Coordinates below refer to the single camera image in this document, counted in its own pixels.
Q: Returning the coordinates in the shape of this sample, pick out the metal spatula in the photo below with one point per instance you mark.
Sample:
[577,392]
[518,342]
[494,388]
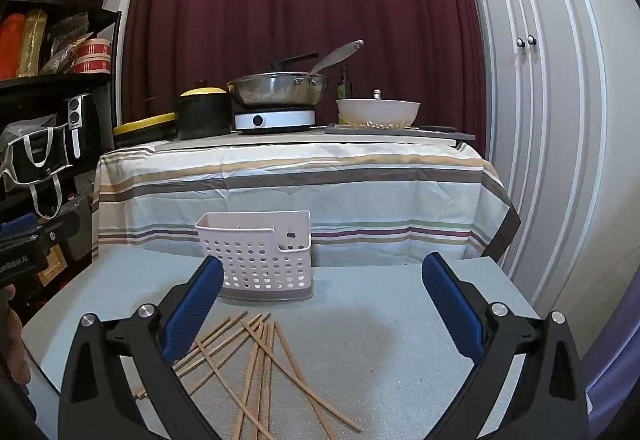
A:
[335,55]

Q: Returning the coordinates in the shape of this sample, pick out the black pot with yellow lid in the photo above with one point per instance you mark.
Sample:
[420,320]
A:
[200,119]

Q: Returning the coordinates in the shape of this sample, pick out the pile of wooden chopsticks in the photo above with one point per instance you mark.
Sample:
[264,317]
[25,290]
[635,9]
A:
[265,345]

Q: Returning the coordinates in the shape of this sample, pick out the white induction cooker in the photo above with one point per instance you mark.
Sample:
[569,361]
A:
[280,119]

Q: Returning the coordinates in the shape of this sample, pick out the dark grey tray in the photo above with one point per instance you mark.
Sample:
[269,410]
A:
[440,132]

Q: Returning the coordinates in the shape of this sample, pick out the white cabinet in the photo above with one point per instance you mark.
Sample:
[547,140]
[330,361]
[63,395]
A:
[550,119]

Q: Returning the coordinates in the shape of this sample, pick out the clear plastic snack bag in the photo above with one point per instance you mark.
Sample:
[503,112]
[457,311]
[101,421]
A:
[65,44]

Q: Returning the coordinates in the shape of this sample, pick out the steel frying pan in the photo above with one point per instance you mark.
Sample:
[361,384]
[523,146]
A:
[275,89]

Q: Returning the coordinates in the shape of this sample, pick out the wooden frame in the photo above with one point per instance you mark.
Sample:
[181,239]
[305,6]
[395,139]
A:
[52,267]

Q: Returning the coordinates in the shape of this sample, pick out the white bowl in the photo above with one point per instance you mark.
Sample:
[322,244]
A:
[375,112]

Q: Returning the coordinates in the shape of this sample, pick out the person's left hand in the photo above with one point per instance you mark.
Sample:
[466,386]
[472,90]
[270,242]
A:
[14,345]

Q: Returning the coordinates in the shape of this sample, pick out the purple cloth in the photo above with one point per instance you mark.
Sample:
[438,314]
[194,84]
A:
[615,370]

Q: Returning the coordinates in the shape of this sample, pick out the striped tablecloth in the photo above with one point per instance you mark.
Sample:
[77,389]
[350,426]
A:
[300,190]

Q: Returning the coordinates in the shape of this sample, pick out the black silver air fryer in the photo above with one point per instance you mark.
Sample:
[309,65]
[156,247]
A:
[82,119]

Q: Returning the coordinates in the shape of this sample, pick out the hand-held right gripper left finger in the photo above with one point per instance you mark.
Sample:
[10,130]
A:
[192,305]

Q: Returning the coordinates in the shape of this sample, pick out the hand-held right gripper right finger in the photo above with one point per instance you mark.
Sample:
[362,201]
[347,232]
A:
[455,310]

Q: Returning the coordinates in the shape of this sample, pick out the beige board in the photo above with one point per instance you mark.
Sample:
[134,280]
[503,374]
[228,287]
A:
[250,139]

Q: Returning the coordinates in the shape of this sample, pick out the dark oil bottle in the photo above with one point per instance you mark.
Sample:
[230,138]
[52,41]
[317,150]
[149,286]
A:
[344,87]

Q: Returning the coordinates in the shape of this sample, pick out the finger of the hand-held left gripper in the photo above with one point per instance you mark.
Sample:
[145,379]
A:
[17,226]
[57,230]

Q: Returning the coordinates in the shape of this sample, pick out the flat black pan yellow lid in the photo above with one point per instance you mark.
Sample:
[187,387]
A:
[145,127]

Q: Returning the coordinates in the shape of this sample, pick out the black shelf rack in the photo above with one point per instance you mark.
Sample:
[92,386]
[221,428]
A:
[107,84]

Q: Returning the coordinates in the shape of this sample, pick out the white perforated utensil basket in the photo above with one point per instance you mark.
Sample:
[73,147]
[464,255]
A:
[260,260]

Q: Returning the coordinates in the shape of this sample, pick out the orange package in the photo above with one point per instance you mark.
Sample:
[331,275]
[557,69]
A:
[11,44]

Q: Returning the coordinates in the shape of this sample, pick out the yellow packet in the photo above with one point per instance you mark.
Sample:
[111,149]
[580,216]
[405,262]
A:
[34,42]

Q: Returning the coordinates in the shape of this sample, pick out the red striped round tin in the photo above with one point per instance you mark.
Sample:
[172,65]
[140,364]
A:
[92,57]

